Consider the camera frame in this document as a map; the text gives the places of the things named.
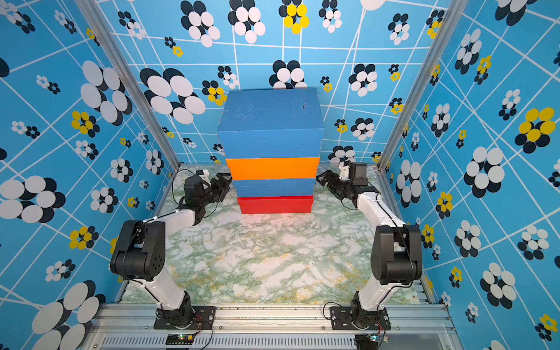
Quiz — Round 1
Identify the right aluminium corner post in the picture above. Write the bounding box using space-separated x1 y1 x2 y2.
378 0 468 174

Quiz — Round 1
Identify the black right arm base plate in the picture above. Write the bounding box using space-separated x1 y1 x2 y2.
328 306 392 332

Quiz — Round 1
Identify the aluminium front rail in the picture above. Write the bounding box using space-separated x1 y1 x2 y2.
83 304 462 349

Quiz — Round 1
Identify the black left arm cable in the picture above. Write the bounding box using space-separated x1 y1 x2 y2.
126 168 220 290

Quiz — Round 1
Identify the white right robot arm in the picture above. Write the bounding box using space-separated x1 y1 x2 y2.
316 163 422 331

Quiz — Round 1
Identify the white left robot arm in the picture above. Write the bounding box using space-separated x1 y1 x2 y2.
109 170 232 330

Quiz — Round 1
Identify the red shoebox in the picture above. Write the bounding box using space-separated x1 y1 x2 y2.
238 195 314 214

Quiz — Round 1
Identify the aluminium corner post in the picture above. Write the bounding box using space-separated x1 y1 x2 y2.
76 1 181 172
378 0 468 174

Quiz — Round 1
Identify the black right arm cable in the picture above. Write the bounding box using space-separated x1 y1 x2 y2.
338 183 417 307

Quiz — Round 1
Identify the orange shoebox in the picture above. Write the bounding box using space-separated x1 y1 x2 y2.
226 157 319 181

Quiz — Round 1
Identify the green circuit board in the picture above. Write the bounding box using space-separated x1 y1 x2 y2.
166 334 195 347
354 333 389 350

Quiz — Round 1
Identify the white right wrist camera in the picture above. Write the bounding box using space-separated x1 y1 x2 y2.
339 161 352 181

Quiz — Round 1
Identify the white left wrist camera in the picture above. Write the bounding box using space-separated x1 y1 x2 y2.
195 169 209 182

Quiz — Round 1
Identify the left aluminium corner post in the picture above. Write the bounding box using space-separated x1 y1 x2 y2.
76 1 181 172

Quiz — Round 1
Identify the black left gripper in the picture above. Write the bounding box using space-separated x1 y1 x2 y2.
199 173 234 209

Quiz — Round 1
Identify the right green circuit board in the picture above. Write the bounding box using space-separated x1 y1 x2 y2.
354 333 389 350

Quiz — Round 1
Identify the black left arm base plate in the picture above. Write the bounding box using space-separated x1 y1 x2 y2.
153 306 217 330

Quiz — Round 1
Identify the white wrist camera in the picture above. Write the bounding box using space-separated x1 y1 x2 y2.
339 161 352 181
195 169 209 182

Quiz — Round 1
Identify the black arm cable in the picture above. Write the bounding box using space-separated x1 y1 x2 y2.
338 183 417 307
126 168 220 290

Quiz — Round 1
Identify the blue shoebox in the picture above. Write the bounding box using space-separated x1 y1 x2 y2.
217 87 325 160
233 178 316 198

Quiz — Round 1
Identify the left green circuit board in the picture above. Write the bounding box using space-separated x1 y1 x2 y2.
166 334 195 347

